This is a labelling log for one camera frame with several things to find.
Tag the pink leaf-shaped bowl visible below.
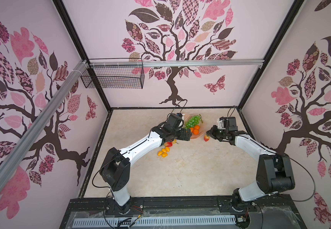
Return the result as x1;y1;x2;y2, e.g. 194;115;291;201
183;114;206;139

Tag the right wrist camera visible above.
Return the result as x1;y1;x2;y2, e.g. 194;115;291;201
217;117;229;129

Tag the back aluminium rail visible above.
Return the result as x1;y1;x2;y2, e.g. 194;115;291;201
90;59;264;67

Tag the black base frame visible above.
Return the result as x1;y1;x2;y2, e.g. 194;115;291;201
60;195;306;229

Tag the green grape bunch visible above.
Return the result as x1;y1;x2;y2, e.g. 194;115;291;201
185;114;203;128

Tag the black wire basket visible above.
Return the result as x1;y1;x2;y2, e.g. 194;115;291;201
81;57;145;89

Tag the left aluminium rail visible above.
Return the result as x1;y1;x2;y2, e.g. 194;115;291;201
0;60;88;192

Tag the pale red strawberry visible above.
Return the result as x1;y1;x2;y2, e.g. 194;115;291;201
164;142;173;148

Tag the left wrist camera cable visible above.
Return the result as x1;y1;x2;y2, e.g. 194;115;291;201
172;99;188;115

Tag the aluminium rail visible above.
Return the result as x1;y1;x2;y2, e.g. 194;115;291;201
90;59;264;67
0;60;88;192

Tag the lone red strawberry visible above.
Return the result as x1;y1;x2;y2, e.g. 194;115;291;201
204;135;210;142

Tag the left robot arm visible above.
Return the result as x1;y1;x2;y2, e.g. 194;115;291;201
99;113;192;210

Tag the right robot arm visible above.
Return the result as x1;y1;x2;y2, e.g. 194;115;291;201
206;117;295;208

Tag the white slotted cable duct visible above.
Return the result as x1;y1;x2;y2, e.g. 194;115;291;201
71;215;236;229

